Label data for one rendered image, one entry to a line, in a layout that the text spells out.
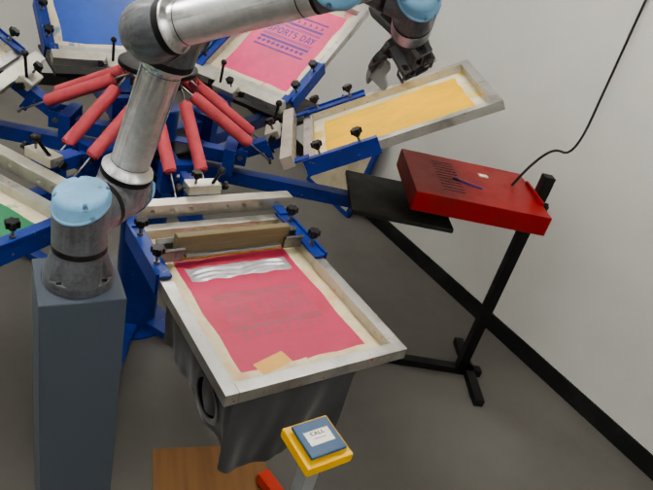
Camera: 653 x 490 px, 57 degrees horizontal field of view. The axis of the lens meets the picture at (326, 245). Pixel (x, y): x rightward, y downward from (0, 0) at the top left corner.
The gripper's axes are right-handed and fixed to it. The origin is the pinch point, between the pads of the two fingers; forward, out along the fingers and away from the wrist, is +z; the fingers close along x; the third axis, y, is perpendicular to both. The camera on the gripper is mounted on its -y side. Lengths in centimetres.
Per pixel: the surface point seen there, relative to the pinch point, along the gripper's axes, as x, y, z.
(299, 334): -51, 42, 50
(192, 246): -68, 1, 61
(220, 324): -69, 28, 45
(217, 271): -65, 11, 64
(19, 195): -111, -43, 67
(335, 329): -41, 45, 57
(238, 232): -54, 3, 68
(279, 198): -37, -6, 98
